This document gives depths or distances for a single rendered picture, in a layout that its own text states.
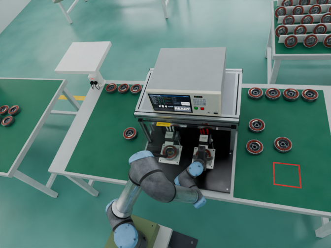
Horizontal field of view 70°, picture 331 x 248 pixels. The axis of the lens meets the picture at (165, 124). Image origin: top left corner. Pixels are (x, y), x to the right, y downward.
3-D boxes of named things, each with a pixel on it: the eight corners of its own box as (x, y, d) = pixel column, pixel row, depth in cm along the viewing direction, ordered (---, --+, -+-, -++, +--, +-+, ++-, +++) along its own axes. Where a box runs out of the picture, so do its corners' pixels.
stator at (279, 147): (288, 139, 166) (290, 136, 163) (292, 153, 160) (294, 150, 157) (272, 139, 168) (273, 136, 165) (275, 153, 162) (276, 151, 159)
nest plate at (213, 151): (213, 169, 162) (213, 168, 161) (191, 166, 166) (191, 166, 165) (215, 149, 170) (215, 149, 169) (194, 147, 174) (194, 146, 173)
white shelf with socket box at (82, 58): (116, 108, 215) (94, 71, 178) (81, 106, 225) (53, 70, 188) (128, 80, 233) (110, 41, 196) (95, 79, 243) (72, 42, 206)
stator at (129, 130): (122, 132, 198) (121, 130, 195) (135, 127, 198) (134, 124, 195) (125, 142, 191) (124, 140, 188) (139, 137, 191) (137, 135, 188)
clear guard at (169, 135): (178, 162, 144) (176, 157, 140) (141, 157, 151) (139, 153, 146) (187, 118, 161) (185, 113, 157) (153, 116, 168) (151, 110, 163)
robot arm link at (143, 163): (110, 236, 128) (146, 173, 98) (101, 212, 136) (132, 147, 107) (129, 230, 135) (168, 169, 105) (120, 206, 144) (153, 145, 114)
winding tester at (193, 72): (220, 116, 144) (220, 94, 127) (153, 111, 156) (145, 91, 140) (226, 71, 164) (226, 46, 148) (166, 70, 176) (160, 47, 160)
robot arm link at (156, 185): (166, 191, 93) (212, 199, 132) (154, 170, 99) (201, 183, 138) (146, 209, 95) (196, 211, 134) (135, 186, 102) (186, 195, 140)
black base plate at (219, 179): (230, 193, 153) (230, 192, 151) (138, 179, 171) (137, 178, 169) (234, 132, 177) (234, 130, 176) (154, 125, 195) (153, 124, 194)
